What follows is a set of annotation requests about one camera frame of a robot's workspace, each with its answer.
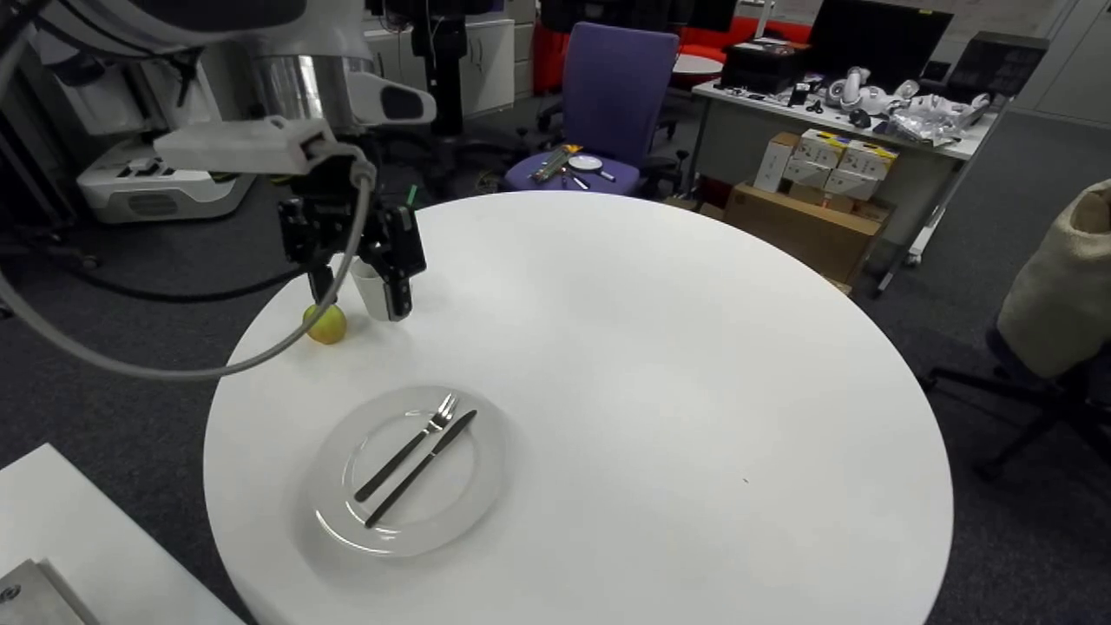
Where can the green dark flat pack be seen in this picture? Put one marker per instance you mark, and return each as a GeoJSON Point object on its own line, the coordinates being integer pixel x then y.
{"type": "Point", "coordinates": [555, 165]}

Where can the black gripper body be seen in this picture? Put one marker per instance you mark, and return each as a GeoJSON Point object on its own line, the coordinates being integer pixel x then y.
{"type": "Point", "coordinates": [333, 213]}

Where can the small black monitor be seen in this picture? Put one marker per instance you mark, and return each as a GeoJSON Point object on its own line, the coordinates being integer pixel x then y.
{"type": "Point", "coordinates": [997, 68]}

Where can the white side table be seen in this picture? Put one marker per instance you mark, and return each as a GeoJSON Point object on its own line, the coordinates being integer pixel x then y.
{"type": "Point", "coordinates": [105, 533]}

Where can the white cluttered desk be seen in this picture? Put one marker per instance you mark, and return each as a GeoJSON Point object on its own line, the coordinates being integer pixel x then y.
{"type": "Point", "coordinates": [742, 140]}

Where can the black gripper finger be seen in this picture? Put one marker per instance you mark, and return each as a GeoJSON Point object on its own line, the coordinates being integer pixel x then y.
{"type": "Point", "coordinates": [396, 261]}
{"type": "Point", "coordinates": [320, 279]}

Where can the black box on desk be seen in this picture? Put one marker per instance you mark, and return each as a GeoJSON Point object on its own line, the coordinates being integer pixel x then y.
{"type": "Point", "coordinates": [761, 68]}

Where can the pile of white robot parts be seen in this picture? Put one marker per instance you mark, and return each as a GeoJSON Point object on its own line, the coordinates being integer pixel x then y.
{"type": "Point", "coordinates": [905, 104]}

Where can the grey metal plate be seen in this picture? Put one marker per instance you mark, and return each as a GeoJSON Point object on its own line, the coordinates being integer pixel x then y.
{"type": "Point", "coordinates": [37, 595]}

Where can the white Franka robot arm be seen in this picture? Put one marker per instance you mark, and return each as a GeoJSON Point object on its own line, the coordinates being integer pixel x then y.
{"type": "Point", "coordinates": [349, 87]}

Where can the yellow red apple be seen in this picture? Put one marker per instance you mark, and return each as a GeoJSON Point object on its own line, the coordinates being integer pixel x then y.
{"type": "Point", "coordinates": [327, 329]}

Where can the white machine base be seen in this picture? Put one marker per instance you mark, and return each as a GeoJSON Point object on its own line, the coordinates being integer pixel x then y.
{"type": "Point", "coordinates": [152, 184]}

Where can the brown cardboard box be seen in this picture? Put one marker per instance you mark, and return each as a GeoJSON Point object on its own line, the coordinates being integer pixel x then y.
{"type": "Point", "coordinates": [801, 230]}

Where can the white yellow carton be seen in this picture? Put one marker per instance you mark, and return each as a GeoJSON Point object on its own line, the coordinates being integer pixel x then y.
{"type": "Point", "coordinates": [865, 171]}
{"type": "Point", "coordinates": [774, 161]}
{"type": "Point", "coordinates": [822, 157]}

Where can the small white saucer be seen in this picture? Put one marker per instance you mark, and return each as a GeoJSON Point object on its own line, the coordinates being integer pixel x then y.
{"type": "Point", "coordinates": [583, 165]}

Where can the beige jacket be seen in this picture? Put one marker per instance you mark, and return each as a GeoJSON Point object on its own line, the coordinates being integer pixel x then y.
{"type": "Point", "coordinates": [1060, 289]}

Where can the black office chair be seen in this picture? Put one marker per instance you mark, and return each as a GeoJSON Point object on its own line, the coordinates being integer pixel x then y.
{"type": "Point", "coordinates": [1044, 400]}

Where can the white dinner plate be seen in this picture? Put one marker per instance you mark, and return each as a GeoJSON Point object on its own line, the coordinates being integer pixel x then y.
{"type": "Point", "coordinates": [452, 521]}

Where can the purple office chair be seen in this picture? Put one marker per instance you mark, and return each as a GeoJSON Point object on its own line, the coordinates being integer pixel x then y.
{"type": "Point", "coordinates": [619, 80]}

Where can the large black monitor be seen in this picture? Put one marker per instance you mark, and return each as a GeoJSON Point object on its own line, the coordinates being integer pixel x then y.
{"type": "Point", "coordinates": [880, 40]}

